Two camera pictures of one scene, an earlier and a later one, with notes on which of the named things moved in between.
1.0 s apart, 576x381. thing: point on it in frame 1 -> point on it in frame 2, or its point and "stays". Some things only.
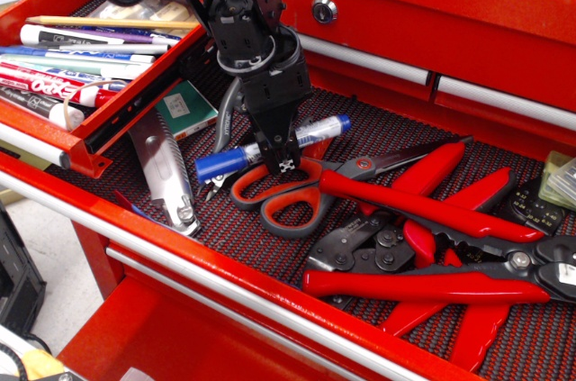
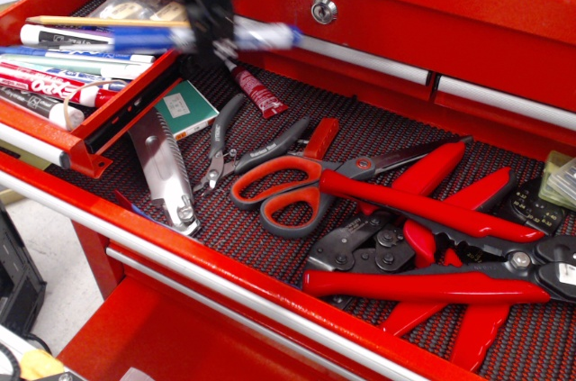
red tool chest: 427,231 stays
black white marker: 67,115 stays
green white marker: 105,67 stays
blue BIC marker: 227,163 -> 253,33
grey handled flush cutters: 211,185 -> 220,167
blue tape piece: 144,214 stays
